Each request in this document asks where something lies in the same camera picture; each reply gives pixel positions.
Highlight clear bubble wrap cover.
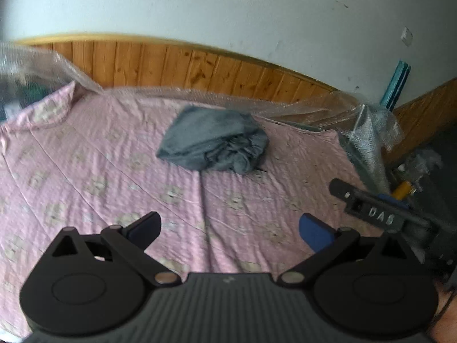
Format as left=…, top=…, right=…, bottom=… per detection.
left=0, top=39, right=405, bottom=194

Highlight yellow object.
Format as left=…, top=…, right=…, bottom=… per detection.
left=391, top=182, right=412, bottom=199

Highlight person's right forearm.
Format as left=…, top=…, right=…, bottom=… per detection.
left=430, top=282, right=457, bottom=343

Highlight grey pants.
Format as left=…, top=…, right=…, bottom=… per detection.
left=156, top=104, right=269, bottom=176

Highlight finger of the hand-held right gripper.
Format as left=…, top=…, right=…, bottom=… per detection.
left=376, top=193, right=410, bottom=210
left=329, top=179, right=434, bottom=230

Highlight pink printed bed sheet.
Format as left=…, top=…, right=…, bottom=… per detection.
left=0, top=80, right=386, bottom=340

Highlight wooden side panel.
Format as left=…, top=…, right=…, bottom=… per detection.
left=386, top=77, right=457, bottom=167

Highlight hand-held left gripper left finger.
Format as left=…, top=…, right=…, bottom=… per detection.
left=50, top=212, right=181, bottom=287

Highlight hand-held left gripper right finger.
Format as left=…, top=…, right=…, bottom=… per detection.
left=278, top=213, right=415, bottom=285

